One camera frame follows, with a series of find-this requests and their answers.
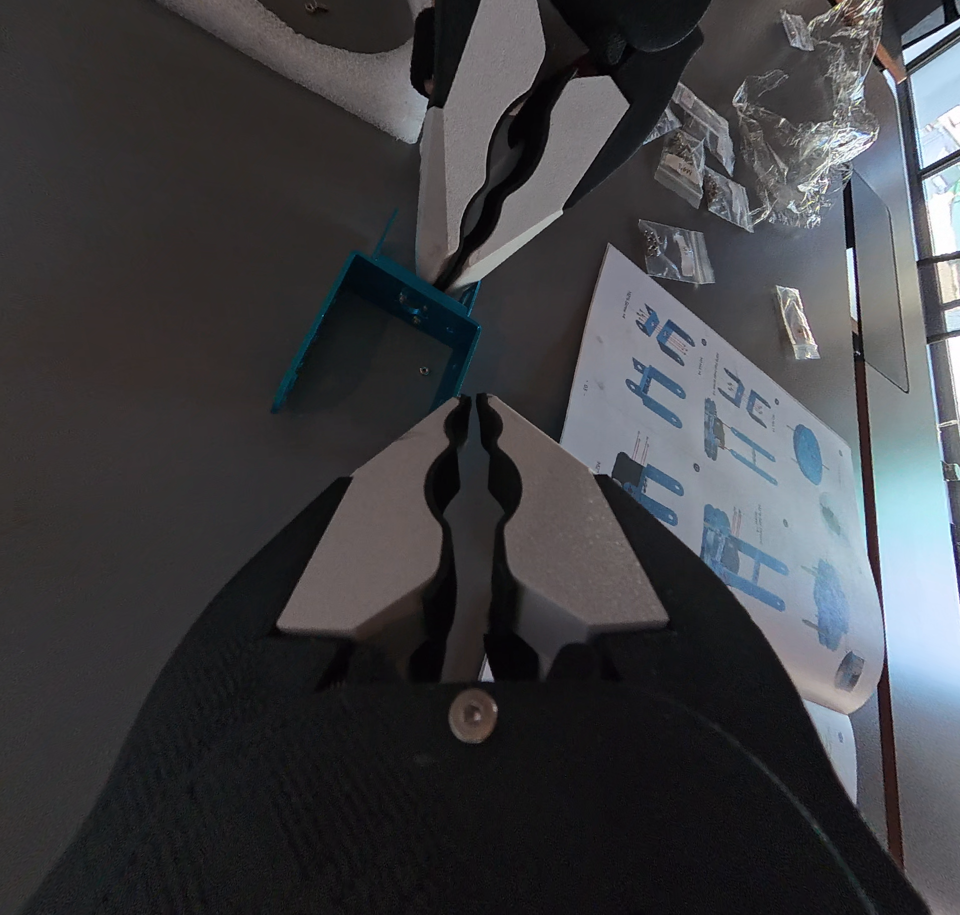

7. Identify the printed assembly instruction sheet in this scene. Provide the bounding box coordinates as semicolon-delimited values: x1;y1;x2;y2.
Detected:
558;242;888;715

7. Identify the narrow clear parts bag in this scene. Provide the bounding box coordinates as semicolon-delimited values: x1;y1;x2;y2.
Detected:
774;285;821;362

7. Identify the window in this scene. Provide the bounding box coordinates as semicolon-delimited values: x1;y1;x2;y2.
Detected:
896;22;960;714

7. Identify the large blue metal U bracket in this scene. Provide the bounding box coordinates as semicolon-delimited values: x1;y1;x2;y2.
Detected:
270;249;483;415

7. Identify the instruction sheet underneath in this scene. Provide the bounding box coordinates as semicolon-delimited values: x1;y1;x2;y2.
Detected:
804;697;861;807

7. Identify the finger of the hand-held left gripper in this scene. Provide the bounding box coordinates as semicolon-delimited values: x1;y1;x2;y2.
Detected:
448;75;639;291
416;0;549;288

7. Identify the dark flat panel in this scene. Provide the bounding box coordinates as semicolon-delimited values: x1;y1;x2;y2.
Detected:
845;166;911;396

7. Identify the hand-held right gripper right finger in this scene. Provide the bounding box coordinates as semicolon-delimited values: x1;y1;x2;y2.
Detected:
477;393;669;682

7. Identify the long clear screw bag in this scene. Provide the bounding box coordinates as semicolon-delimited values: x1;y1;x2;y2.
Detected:
667;81;735;168

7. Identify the white foam packaging with hole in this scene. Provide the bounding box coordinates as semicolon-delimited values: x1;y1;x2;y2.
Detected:
111;0;451;145

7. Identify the small clear screw bag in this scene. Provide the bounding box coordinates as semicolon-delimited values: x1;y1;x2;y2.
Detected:
699;167;756;235

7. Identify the crumpled clear plastic wrap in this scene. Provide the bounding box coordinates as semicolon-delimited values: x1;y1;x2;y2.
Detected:
731;0;888;231

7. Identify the clear bag of metal nuts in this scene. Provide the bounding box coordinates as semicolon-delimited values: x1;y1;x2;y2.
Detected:
637;217;716;285

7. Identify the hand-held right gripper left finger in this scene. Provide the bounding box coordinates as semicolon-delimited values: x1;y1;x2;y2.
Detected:
276;397;471;682

